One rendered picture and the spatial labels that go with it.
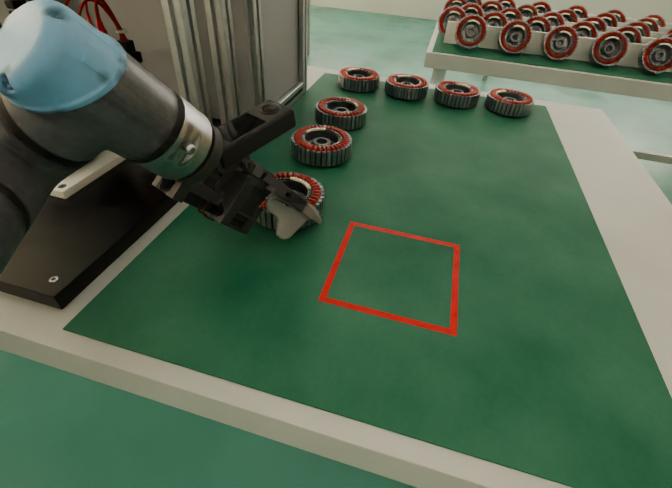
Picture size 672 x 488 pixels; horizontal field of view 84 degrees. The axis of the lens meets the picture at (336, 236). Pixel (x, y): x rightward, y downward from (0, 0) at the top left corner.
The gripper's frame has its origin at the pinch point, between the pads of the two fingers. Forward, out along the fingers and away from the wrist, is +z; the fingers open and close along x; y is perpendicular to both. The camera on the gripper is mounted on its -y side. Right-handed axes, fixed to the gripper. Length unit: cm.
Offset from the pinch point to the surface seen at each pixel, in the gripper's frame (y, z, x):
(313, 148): -10.1, 6.7, -5.8
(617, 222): -25, 23, 40
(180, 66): -7.6, -12.8, -18.5
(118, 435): 76, 37, -32
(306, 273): 7.3, -4.4, 11.3
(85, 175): 12.9, -12.2, -24.1
